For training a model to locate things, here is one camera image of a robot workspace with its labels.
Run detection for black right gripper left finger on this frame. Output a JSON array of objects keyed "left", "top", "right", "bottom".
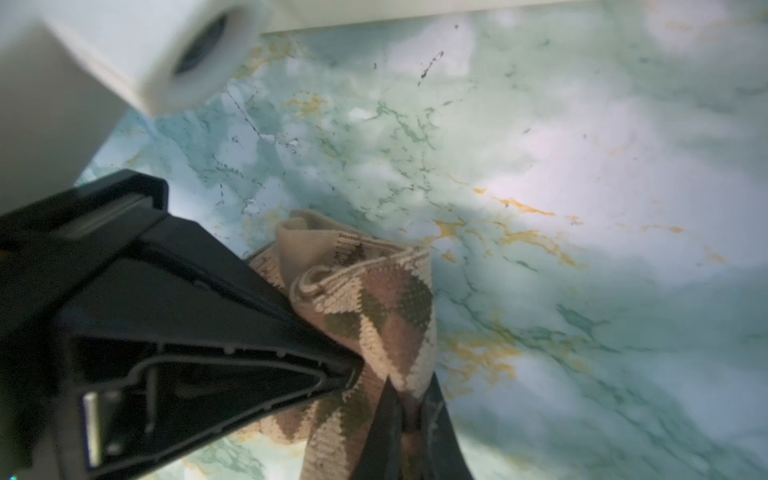
[{"left": 351, "top": 380, "right": 403, "bottom": 480}]

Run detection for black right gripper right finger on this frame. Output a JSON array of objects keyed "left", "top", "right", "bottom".
[{"left": 420, "top": 374, "right": 474, "bottom": 480}]

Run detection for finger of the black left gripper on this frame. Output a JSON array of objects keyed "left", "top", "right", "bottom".
[{"left": 1, "top": 170, "right": 363, "bottom": 479}]

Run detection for beige argyle sock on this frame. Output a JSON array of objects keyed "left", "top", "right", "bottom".
[{"left": 247, "top": 210, "right": 437, "bottom": 479}]

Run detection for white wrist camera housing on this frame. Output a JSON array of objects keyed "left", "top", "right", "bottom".
[{"left": 1, "top": 1, "right": 271, "bottom": 212}]

